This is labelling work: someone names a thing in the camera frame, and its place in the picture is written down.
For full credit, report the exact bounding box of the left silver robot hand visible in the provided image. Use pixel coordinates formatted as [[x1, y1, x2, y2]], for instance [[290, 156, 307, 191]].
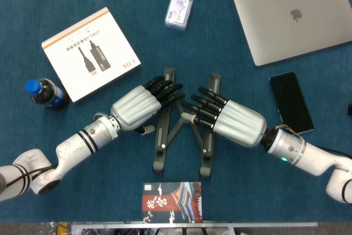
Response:
[[109, 75, 186, 136]]

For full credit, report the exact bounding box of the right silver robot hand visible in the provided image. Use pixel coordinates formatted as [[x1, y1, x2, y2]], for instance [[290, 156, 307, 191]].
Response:
[[180, 86, 273, 148]]

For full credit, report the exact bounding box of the black folding laptop stand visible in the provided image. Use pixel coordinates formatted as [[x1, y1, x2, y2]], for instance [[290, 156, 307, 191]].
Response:
[[152, 67, 222, 178]]

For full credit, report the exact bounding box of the silver Apple laptop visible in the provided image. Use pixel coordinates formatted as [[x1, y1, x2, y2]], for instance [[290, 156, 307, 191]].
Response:
[[233, 0, 352, 67]]

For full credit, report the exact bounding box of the black smartphone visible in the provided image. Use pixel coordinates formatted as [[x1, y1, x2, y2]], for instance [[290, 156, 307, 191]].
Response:
[[268, 71, 315, 135]]

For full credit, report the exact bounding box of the teal table cloth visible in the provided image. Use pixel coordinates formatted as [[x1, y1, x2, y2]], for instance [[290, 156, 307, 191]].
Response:
[[0, 0, 352, 223]]

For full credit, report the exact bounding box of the cola bottle with blue cap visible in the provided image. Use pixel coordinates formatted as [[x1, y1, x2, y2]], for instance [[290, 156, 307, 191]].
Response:
[[25, 77, 70, 112]]

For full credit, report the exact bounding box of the dark illustrated Chinese book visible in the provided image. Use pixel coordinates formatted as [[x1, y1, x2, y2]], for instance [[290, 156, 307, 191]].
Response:
[[142, 181, 204, 223]]

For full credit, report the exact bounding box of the small yellow item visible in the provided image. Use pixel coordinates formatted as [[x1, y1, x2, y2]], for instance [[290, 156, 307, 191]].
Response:
[[56, 221, 69, 235]]

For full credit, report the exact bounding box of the white USB cable box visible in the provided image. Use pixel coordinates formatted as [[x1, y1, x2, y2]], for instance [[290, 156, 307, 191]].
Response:
[[41, 7, 142, 103]]

